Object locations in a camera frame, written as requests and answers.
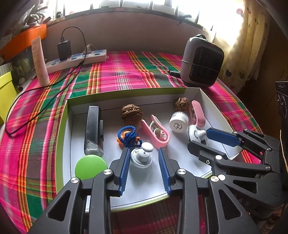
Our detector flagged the black charger adapter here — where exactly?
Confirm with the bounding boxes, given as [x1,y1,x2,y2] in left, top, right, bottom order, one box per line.
[57,37,72,61]

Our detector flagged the white power strip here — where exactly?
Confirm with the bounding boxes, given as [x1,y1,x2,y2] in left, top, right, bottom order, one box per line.
[46,49,108,74]

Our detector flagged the black rectangular device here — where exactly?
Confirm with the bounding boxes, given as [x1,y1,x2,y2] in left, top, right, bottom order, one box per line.
[84,106,104,157]

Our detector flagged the pink clip holder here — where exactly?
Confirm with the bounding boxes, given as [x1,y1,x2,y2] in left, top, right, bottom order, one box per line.
[140,114,170,149]

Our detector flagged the white round jar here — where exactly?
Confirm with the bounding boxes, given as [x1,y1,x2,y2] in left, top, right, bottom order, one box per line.
[169,111,189,133]

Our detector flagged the pink green plaid tablecloth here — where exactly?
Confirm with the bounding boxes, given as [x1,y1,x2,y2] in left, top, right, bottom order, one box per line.
[1,51,261,233]

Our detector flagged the yellow box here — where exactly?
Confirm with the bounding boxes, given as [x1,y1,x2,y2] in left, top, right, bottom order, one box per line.
[0,72,17,125]

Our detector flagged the brown walnut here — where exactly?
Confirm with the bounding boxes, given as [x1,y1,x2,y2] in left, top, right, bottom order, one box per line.
[173,97,189,111]
[121,104,143,125]

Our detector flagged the white panda fan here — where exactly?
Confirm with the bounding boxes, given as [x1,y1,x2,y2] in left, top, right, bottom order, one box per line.
[187,125,207,145]

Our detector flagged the orange tray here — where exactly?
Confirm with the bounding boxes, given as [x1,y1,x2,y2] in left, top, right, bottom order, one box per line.
[1,24,47,62]

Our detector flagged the blue cord orange charm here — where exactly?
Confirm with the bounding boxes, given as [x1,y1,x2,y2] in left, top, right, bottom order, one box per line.
[117,125,142,148]

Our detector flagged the green cap mushroom toy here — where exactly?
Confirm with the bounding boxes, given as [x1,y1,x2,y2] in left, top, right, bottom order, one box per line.
[75,155,108,180]

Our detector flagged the white knob suction holder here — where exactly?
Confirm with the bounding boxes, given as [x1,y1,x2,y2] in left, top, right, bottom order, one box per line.
[130,142,154,169]

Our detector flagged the striped white box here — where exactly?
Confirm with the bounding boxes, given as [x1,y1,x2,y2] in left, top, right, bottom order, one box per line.
[0,62,13,76]

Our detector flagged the floral cream curtain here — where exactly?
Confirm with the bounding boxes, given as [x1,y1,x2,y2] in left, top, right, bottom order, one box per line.
[214,1,270,94]

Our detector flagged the grey black space heater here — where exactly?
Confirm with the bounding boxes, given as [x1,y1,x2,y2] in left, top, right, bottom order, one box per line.
[180,34,224,87]

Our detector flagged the pink oblong case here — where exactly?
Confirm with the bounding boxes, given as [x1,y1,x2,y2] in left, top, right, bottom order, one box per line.
[188,100,206,128]

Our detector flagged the white green cardboard tray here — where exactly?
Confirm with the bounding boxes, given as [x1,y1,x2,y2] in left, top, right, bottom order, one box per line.
[55,86,240,213]

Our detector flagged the beige cosmetic tube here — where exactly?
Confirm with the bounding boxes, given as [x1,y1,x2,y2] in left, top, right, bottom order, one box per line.
[31,36,50,87]

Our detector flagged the black charger cable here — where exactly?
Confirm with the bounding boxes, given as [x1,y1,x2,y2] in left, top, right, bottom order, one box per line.
[4,26,88,137]

